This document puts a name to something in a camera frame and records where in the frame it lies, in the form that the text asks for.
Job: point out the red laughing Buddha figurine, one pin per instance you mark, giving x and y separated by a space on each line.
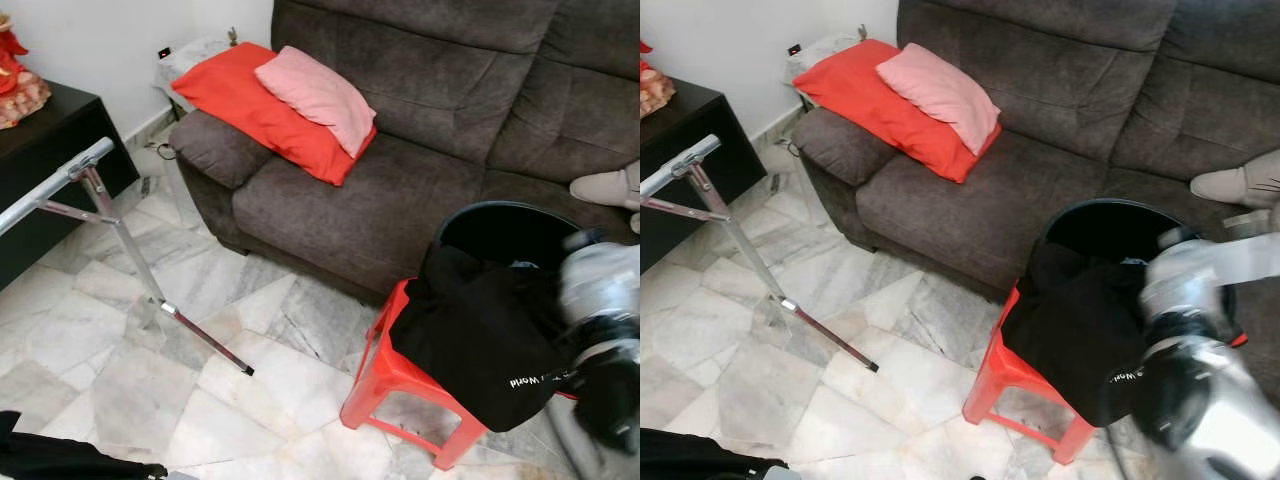
655 95
20 95

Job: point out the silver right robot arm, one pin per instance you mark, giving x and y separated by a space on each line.
1230 420
615 400

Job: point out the red pillow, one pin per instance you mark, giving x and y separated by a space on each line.
240 110
860 100

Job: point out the red plastic stool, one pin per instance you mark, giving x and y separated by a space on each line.
1000 375
385 375

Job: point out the pink pillow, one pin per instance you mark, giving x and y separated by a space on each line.
320 95
940 95

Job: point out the white marble side table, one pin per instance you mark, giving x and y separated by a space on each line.
825 50
185 60

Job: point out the black TV cabinet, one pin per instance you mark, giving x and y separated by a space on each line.
700 140
50 160

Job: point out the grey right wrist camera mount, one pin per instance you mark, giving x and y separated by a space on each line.
600 275
1180 280

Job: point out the plain black garment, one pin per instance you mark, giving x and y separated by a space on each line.
60 460
700 462

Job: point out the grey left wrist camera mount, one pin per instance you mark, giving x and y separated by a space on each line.
780 473
182 476

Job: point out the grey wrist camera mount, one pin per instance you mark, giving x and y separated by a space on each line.
182 476
1180 280
600 275
780 473

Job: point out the dark grey fabric sofa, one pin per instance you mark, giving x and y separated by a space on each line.
400 200
1000 200

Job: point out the silver metal clothes rack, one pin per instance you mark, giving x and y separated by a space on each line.
50 185
680 162

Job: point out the black round bin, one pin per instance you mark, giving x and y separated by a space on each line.
500 230
1100 225

